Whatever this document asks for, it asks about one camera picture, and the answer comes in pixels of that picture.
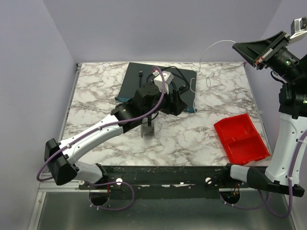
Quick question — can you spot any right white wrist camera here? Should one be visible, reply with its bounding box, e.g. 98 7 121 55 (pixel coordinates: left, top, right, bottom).
289 17 307 44

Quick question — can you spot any red plastic tray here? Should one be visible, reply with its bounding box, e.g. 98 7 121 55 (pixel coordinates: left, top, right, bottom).
214 114 270 165

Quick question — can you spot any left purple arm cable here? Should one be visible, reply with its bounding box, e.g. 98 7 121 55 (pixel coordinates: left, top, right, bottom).
36 66 167 183

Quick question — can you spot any black USB cable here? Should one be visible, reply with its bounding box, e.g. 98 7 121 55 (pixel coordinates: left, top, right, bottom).
138 66 190 93

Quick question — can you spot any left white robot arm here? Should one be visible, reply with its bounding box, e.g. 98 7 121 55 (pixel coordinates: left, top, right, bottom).
44 83 187 185

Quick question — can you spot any thin white wire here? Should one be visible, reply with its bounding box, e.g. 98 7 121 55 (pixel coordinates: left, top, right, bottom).
189 40 240 108

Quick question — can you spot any grey cable spool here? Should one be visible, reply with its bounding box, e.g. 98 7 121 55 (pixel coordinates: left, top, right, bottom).
141 112 159 138

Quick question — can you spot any dark network switch box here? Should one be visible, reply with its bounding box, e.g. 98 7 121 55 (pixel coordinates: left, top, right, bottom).
115 62 197 113

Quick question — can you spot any aluminium frame rail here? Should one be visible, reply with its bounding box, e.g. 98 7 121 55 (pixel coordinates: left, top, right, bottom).
36 63 82 185

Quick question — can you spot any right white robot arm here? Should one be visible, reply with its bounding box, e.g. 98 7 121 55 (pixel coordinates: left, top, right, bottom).
228 31 307 197

